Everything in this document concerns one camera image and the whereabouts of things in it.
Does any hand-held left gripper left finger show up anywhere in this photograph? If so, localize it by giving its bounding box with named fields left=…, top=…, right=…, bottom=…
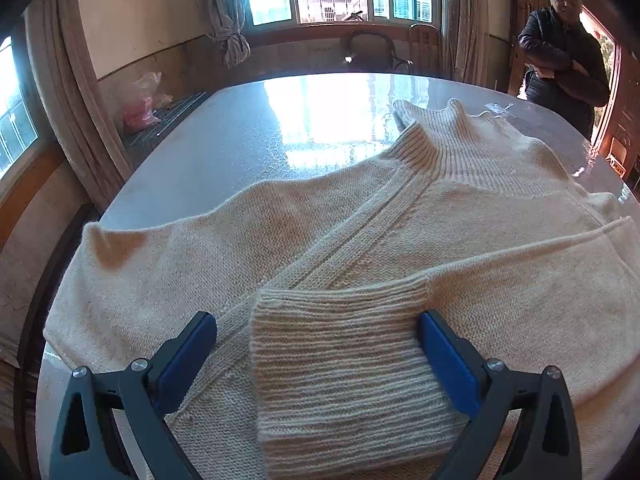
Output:
left=49, top=311, right=219, bottom=480

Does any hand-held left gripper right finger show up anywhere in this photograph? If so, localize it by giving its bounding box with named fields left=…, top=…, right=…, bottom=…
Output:
left=419, top=310, right=583, bottom=480

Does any beige knitted sweater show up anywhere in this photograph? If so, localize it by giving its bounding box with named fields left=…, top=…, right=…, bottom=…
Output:
left=42, top=98, right=640, bottom=480

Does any pink plastic bag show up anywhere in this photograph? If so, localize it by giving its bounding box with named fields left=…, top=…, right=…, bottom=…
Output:
left=122, top=70, right=164, bottom=134

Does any outdoor metal chair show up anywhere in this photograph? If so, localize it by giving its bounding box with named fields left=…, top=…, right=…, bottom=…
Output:
left=606, top=136, right=629, bottom=177

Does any beige curtain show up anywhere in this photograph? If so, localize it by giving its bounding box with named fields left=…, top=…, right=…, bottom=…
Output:
left=439, top=0, right=492, bottom=92
left=24, top=0, right=127, bottom=212

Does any wooden slatted chair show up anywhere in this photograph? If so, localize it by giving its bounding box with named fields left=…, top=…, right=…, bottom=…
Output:
left=408, top=23, right=444, bottom=79

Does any dark round-back chair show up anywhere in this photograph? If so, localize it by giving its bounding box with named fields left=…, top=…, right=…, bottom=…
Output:
left=342, top=28, right=414, bottom=74

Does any grey tied curtain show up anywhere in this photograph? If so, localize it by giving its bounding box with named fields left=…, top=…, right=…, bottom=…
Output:
left=202, top=0, right=252, bottom=69

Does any black wire rack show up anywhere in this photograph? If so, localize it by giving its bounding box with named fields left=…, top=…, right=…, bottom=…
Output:
left=122, top=90, right=209, bottom=162

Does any side window wooden frame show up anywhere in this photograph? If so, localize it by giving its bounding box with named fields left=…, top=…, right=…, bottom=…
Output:
left=0, top=34, right=42, bottom=182

